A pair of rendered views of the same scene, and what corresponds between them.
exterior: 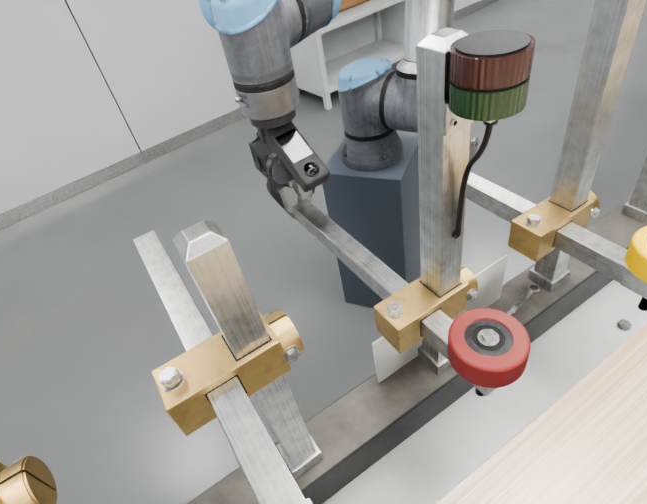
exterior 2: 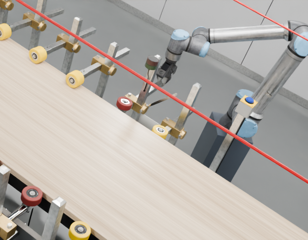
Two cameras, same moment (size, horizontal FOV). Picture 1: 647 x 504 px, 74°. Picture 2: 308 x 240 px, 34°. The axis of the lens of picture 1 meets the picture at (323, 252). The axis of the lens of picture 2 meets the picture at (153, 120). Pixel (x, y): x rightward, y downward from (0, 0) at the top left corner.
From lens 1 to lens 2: 2.39 m
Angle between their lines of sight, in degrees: 33
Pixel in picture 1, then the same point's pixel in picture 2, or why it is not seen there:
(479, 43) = (153, 57)
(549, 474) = (102, 104)
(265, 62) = (171, 46)
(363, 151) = (224, 118)
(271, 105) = (167, 54)
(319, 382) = not seen: hidden behind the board
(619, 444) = (110, 112)
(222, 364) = (102, 62)
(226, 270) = (112, 50)
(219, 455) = not seen: hidden behind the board
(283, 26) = (179, 45)
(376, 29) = not seen: outside the picture
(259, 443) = (92, 67)
